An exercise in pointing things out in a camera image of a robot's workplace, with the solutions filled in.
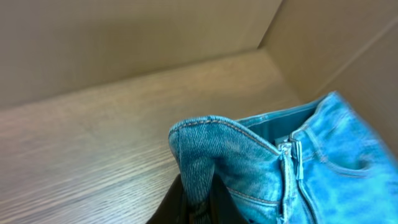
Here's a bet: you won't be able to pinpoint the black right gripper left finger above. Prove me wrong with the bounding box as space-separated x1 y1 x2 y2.
146 174 188 224

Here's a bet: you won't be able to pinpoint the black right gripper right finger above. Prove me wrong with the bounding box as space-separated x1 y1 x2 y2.
209 174 248 224

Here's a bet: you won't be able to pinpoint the light blue denim jeans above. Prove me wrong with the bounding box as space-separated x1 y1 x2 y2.
169 92 397 223

